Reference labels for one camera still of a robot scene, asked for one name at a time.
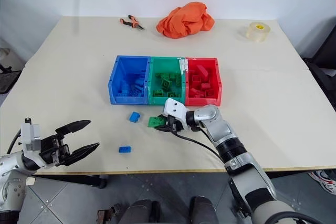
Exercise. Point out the blue plastic bin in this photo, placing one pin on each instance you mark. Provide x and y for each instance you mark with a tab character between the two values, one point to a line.
128	64

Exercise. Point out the chunky blue toy block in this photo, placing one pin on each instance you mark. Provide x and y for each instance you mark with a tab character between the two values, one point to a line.
134	117

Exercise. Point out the black stand base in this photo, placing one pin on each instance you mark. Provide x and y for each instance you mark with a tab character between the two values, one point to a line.
9	79

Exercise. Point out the green plastic bin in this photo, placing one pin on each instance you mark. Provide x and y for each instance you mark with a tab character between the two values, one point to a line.
165	64

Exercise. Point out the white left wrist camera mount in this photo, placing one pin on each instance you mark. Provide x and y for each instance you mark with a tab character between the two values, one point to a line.
31	135

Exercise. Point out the rusty brown metal piece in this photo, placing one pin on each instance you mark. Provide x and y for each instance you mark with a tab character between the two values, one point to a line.
103	217

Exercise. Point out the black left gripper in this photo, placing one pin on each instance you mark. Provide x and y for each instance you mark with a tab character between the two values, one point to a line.
53	150

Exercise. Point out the red plastic bin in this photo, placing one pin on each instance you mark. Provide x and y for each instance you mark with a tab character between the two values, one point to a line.
203	62

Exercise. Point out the dark rounded shape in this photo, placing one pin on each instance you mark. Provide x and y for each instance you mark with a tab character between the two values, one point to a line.
141	212
203	211

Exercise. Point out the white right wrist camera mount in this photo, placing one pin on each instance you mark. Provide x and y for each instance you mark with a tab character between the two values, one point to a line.
174	108

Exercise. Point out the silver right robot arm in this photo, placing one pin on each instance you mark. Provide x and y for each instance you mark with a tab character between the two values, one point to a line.
236	153

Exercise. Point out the crumpled orange cloth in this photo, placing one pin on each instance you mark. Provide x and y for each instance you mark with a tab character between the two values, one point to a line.
183	22

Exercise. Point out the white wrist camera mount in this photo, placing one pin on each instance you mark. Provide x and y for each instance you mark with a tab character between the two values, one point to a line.
31	135
174	108

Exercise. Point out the red toy block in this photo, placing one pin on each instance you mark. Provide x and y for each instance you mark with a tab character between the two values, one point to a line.
210	93
194	93
202	70
206	86
195	78

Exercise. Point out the beige paper tag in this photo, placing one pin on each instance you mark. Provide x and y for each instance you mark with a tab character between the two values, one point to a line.
31	181

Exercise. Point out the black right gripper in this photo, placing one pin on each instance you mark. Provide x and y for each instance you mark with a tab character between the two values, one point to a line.
174	125

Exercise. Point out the clear tape roll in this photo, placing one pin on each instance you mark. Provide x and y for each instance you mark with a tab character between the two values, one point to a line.
258	33

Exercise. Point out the orange black pliers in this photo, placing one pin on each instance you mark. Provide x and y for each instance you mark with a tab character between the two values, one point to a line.
132	22

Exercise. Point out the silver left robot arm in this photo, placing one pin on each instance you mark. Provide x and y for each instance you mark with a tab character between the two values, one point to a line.
10	166

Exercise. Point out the flat blue toy block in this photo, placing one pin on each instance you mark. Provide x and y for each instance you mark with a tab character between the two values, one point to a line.
125	149

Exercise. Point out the black chair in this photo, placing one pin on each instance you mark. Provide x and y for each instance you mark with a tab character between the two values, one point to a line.
324	72

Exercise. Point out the wide green toy block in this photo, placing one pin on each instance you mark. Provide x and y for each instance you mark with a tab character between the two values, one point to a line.
155	122

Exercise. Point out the white red sneaker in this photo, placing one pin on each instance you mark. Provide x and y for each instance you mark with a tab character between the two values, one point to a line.
324	180

